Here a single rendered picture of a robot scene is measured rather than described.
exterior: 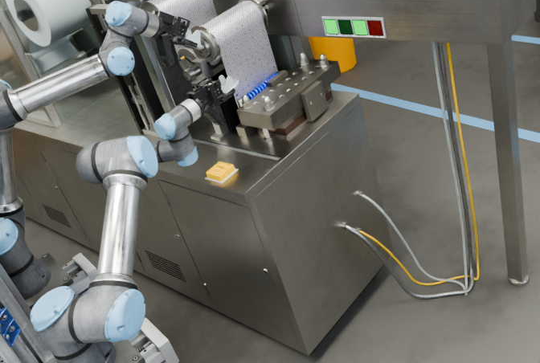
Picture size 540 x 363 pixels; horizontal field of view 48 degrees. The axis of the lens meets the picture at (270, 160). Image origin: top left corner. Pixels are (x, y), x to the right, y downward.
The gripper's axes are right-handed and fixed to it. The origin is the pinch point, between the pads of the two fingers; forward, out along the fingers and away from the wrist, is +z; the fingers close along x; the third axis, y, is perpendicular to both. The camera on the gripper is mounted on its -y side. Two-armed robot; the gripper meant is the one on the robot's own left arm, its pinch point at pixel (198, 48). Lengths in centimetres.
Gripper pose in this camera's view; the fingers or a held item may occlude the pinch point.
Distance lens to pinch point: 211.3
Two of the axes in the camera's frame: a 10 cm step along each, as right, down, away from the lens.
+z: 6.5, 1.1, 7.5
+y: 2.0, -9.8, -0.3
